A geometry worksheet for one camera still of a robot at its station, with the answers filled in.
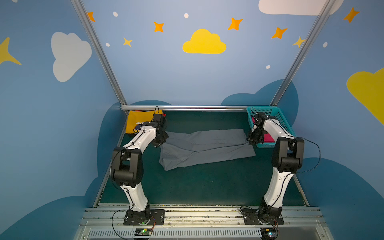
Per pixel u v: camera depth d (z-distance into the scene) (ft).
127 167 1.59
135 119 3.50
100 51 2.76
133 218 2.22
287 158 1.83
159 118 2.50
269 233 2.35
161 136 2.73
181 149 3.19
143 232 2.32
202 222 2.41
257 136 2.79
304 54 2.81
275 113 3.75
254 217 2.45
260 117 2.49
